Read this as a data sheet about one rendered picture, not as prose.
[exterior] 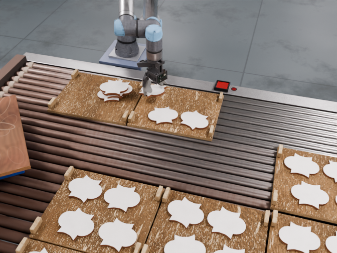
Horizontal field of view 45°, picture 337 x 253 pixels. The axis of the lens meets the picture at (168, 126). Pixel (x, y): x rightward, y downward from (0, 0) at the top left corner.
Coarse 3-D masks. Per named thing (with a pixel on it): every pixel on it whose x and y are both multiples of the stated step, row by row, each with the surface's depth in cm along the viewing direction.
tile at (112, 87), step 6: (102, 84) 210; (108, 84) 210; (114, 84) 210; (120, 84) 210; (126, 84) 210; (102, 90) 206; (108, 90) 206; (114, 90) 206; (120, 90) 206; (126, 90) 208
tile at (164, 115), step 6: (156, 108) 201; (162, 108) 201; (168, 108) 201; (150, 114) 197; (156, 114) 197; (162, 114) 197; (168, 114) 197; (174, 114) 197; (150, 120) 195; (156, 120) 194; (162, 120) 194; (168, 120) 194
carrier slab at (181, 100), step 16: (144, 96) 210; (160, 96) 210; (176, 96) 210; (192, 96) 210; (208, 96) 210; (144, 112) 200; (208, 112) 200; (144, 128) 193; (160, 128) 192; (176, 128) 192; (208, 128) 192
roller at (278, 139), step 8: (0, 88) 219; (8, 88) 218; (16, 88) 218; (32, 96) 215; (40, 96) 214; (48, 96) 213; (56, 96) 213; (216, 128) 195; (224, 128) 194; (232, 128) 194; (240, 136) 193; (248, 136) 192; (256, 136) 191; (264, 136) 190; (272, 136) 190; (288, 144) 188; (296, 144) 187; (304, 144) 186; (312, 144) 186; (320, 144) 186; (328, 152) 184; (336, 152) 183
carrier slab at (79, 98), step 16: (80, 80) 221; (96, 80) 221; (112, 80) 221; (128, 80) 221; (64, 96) 210; (80, 96) 210; (96, 96) 210; (128, 96) 210; (64, 112) 200; (80, 112) 200; (96, 112) 200; (112, 112) 200
